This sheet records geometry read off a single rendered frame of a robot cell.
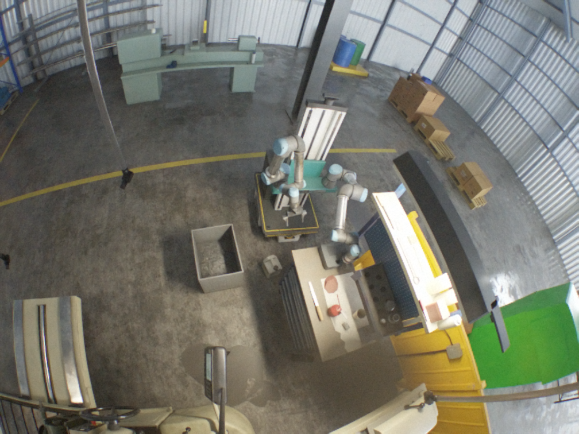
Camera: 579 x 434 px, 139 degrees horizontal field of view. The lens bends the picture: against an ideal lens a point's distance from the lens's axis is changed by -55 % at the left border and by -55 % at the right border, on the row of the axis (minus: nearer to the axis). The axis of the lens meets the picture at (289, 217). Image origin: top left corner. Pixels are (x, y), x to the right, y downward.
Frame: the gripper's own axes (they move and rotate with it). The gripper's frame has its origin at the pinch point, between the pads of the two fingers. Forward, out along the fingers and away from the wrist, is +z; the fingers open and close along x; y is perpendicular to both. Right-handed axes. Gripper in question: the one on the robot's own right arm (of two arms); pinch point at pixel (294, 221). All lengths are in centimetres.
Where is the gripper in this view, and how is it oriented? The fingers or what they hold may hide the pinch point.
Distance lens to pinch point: 198.3
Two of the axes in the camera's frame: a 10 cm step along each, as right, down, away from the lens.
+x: -9.4, 2.3, -2.4
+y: -3.3, -5.7, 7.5
